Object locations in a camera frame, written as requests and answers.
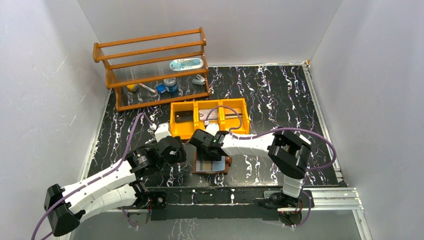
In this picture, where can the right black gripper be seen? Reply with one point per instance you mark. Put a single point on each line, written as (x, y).
(197, 139)

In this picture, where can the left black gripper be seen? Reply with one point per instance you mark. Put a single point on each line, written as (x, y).
(178, 153)

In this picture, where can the brown leather card holder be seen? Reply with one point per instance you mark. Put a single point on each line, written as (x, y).
(202, 166)

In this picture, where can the yellow three-compartment bin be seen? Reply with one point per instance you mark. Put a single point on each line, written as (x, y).
(236, 105)

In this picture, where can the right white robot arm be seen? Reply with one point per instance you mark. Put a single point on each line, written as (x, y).
(288, 151)

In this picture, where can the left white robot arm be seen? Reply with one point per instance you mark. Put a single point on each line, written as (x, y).
(118, 186)

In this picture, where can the silver card in bin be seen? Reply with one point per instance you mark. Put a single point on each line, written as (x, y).
(208, 114)

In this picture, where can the black card in bin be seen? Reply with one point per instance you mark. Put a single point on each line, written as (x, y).
(184, 116)

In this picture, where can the brown striped card in bin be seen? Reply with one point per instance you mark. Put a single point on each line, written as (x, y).
(232, 115)

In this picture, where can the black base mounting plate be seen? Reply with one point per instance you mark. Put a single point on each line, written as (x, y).
(257, 202)

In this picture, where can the white marker pen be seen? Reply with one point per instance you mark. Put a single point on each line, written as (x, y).
(148, 88)

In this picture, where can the small blue box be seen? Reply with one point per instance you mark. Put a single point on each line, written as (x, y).
(161, 88)

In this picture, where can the blue lidded jar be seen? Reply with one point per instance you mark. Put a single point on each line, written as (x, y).
(171, 85)

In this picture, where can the yellow sponge block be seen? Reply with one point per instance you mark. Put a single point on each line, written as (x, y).
(133, 87)

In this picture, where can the wooden shelf rack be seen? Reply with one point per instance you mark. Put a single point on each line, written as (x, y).
(146, 60)

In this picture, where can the oval blue packaged item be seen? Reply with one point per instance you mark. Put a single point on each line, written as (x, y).
(186, 64)

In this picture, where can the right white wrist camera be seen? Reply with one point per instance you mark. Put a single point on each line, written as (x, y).
(211, 127)

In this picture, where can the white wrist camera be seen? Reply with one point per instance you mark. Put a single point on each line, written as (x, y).
(161, 131)
(211, 127)

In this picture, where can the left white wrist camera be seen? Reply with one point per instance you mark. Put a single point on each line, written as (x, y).
(161, 131)

